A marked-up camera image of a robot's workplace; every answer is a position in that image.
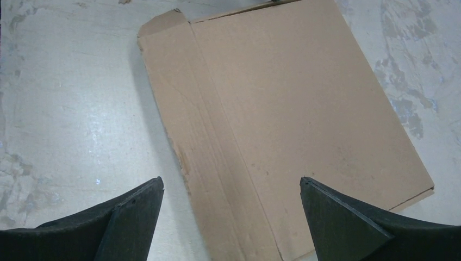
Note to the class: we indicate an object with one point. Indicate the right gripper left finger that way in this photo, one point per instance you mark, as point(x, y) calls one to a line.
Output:
point(118, 229)

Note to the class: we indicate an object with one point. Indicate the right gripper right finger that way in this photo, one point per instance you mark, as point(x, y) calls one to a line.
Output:
point(344, 228)

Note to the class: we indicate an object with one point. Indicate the brown cardboard box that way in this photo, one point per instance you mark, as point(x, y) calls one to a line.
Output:
point(256, 99)

